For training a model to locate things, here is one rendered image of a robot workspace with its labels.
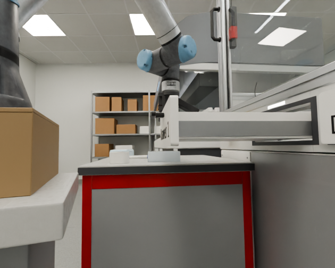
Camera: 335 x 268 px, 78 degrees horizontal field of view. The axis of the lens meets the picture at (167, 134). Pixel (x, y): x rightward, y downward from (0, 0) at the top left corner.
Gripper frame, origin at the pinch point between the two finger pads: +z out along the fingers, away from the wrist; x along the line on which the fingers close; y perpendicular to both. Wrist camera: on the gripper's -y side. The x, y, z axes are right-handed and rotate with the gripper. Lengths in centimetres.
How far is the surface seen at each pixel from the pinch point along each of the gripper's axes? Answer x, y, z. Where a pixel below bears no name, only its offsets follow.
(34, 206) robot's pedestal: 61, 22, 8
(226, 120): 38.1, -7.0, -3.8
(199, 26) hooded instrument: -55, -24, -82
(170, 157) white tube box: 5.2, 2.8, 6.2
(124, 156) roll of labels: 10.4, 19.5, 5.3
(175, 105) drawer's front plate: 40.5, 4.8, -6.8
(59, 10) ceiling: -213, 143, -197
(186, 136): 38.7, 2.3, -0.2
